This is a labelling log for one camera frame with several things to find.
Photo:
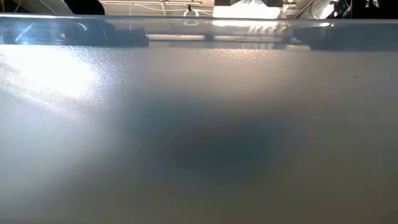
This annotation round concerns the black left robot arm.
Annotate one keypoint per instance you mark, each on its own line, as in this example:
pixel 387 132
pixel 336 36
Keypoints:
pixel 84 7

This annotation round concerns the silver metal background object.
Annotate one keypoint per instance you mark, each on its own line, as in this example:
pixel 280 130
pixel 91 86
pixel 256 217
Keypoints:
pixel 321 11

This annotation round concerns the clear plastic bin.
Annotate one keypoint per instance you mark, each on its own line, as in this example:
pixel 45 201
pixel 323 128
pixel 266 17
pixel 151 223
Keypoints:
pixel 199 93

